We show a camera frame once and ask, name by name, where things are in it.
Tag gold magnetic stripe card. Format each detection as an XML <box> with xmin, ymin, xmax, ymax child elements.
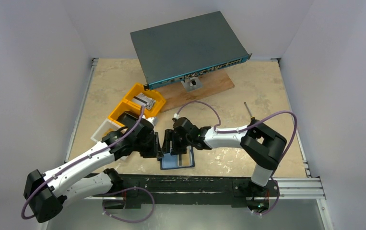
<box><xmin>177</xmin><ymin>147</ymin><xmax>192</xmax><ymax>167</ymax></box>

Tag navy blue card holder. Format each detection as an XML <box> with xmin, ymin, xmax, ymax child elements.
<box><xmin>160</xmin><ymin>147</ymin><xmax>195</xmax><ymax>170</ymax></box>

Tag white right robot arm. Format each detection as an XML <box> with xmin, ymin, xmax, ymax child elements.
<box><xmin>162</xmin><ymin>117</ymin><xmax>287</xmax><ymax>195</ymax></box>

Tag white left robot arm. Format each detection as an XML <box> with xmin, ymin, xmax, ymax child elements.
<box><xmin>21</xmin><ymin>112</ymin><xmax>161</xmax><ymax>223</ymax></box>

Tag grey cards in bin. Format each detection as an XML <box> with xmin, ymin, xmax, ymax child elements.
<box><xmin>131</xmin><ymin>92</ymin><xmax>156</xmax><ymax>110</ymax></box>

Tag black item in bin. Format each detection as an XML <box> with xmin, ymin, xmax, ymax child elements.
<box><xmin>116</xmin><ymin>111</ymin><xmax>139</xmax><ymax>125</ymax></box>

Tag white plastic bin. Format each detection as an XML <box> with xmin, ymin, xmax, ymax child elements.
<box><xmin>90</xmin><ymin>118</ymin><xmax>121</xmax><ymax>143</ymax></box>

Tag yellow plastic bin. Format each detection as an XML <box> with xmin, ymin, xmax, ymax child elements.
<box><xmin>107</xmin><ymin>83</ymin><xmax>166</xmax><ymax>126</ymax></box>

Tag wooden board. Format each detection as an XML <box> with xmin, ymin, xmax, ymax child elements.
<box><xmin>156</xmin><ymin>70</ymin><xmax>235</xmax><ymax>112</ymax></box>

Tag yellow black screwdriver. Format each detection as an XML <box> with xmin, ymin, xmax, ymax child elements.
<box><xmin>244</xmin><ymin>102</ymin><xmax>256</xmax><ymax>121</ymax></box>

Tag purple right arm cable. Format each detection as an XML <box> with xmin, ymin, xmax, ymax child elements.
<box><xmin>176</xmin><ymin>100</ymin><xmax>298</xmax><ymax>160</ymax></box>

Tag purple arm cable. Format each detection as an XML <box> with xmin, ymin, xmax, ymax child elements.
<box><xmin>21</xmin><ymin>105</ymin><xmax>146</xmax><ymax>220</ymax></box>
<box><xmin>176</xmin><ymin>100</ymin><xmax>298</xmax><ymax>160</ymax></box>

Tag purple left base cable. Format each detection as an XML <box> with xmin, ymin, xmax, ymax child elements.
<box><xmin>101</xmin><ymin>186</ymin><xmax>156</xmax><ymax>224</ymax></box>

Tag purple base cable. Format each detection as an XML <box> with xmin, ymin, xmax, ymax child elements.
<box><xmin>251</xmin><ymin>177</ymin><xmax>283</xmax><ymax>217</ymax></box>
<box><xmin>101</xmin><ymin>186</ymin><xmax>156</xmax><ymax>224</ymax></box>

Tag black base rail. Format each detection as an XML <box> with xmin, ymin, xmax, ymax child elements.
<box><xmin>99</xmin><ymin>170</ymin><xmax>280</xmax><ymax>211</ymax></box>

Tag grey metal switch stand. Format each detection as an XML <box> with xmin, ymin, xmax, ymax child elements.
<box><xmin>181</xmin><ymin>77</ymin><xmax>203</xmax><ymax>92</ymax></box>

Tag grey network switch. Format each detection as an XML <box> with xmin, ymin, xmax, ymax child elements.
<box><xmin>130</xmin><ymin>11</ymin><xmax>251</xmax><ymax>91</ymax></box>

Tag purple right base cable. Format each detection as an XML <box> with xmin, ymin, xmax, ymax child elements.
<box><xmin>251</xmin><ymin>177</ymin><xmax>283</xmax><ymax>217</ymax></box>

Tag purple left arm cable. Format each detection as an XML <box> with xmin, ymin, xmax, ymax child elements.
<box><xmin>21</xmin><ymin>105</ymin><xmax>146</xmax><ymax>220</ymax></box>

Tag aluminium frame rail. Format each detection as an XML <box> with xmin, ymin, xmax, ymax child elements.
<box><xmin>276</xmin><ymin>178</ymin><xmax>326</xmax><ymax>199</ymax></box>

